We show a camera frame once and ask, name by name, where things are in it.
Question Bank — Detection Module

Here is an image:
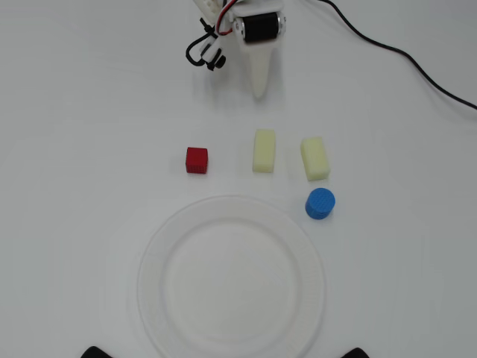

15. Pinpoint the pale yellow foam block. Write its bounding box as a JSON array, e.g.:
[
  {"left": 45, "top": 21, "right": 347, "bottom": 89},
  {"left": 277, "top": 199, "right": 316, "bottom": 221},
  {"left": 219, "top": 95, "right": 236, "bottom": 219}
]
[
  {"left": 300, "top": 136, "right": 332, "bottom": 183},
  {"left": 252, "top": 128, "right": 277, "bottom": 174}
]

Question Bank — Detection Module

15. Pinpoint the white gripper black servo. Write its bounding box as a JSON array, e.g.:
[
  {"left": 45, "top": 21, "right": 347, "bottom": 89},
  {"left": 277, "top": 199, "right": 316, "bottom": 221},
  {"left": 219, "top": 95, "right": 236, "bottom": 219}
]
[{"left": 230, "top": 0, "right": 288, "bottom": 101}]

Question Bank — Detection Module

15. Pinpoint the red white black servo wire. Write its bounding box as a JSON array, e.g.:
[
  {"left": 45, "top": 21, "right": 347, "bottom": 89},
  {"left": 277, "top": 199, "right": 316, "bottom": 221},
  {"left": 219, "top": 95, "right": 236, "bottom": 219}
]
[{"left": 215, "top": 0, "right": 239, "bottom": 37}]

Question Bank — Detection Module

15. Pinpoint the black power cable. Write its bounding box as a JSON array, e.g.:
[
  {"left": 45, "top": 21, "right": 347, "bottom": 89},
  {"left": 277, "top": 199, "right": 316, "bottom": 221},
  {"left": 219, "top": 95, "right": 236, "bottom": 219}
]
[{"left": 327, "top": 0, "right": 477, "bottom": 111}]

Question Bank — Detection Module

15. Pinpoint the blue cylinder block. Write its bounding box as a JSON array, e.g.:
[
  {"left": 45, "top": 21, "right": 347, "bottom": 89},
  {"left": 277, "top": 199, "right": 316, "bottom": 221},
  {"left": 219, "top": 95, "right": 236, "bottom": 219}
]
[{"left": 305, "top": 187, "right": 336, "bottom": 222}]

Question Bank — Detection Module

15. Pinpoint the white round plate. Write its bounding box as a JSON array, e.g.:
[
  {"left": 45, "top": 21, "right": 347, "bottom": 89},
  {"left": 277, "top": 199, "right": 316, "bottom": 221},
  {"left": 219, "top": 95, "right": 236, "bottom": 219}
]
[{"left": 136, "top": 194, "right": 329, "bottom": 358}]

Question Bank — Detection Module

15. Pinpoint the red cube block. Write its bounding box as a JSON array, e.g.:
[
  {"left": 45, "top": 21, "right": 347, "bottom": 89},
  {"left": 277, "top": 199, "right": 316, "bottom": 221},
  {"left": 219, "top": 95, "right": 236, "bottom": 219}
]
[{"left": 185, "top": 146, "right": 209, "bottom": 175}]

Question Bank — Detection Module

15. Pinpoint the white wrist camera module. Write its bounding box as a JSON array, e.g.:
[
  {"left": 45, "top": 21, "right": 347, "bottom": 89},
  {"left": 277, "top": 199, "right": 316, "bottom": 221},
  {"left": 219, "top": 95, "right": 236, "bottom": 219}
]
[{"left": 199, "top": 17, "right": 227, "bottom": 72}]

